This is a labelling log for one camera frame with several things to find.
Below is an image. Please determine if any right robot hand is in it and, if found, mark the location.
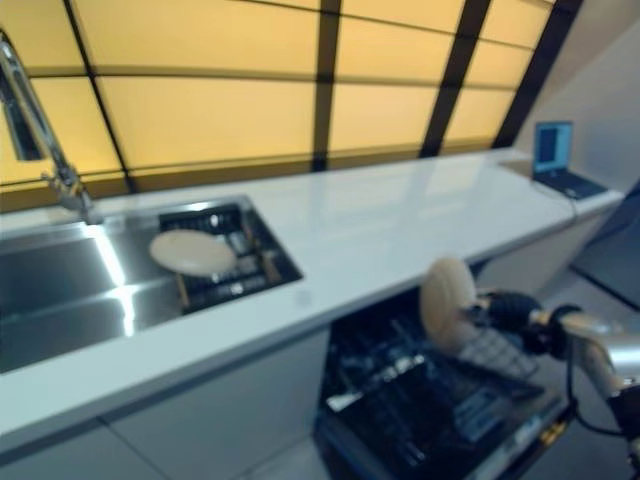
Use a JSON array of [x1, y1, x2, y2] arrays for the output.
[[462, 289, 544, 334]]

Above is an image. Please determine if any white ceramic plate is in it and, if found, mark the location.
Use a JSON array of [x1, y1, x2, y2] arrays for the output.
[[148, 230, 238, 278], [418, 256, 482, 359]]

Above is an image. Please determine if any open dishwasher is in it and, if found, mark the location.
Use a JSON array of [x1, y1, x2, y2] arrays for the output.
[[311, 283, 579, 480]]

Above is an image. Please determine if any white cabinet door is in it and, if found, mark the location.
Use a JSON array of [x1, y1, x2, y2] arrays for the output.
[[98, 330, 332, 480], [478, 198, 627, 302]]

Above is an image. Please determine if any open laptop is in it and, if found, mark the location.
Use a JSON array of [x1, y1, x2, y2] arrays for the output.
[[531, 120, 611, 202]]

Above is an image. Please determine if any black dish drying rack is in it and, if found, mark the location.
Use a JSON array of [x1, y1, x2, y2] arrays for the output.
[[157, 199, 304, 316]]

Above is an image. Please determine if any stainless steel sink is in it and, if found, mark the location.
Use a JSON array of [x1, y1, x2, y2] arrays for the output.
[[0, 193, 306, 375]]

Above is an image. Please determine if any chrome kitchen faucet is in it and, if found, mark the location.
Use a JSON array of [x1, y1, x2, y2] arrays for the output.
[[0, 28, 105, 227]]

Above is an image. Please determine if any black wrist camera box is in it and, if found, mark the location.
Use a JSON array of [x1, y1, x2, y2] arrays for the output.
[[521, 323, 557, 357]]

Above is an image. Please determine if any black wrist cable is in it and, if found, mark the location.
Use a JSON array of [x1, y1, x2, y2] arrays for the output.
[[564, 348, 632, 437]]

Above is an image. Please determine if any wire dishwasher rack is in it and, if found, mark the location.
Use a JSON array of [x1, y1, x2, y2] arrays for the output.
[[323, 298, 547, 454]]

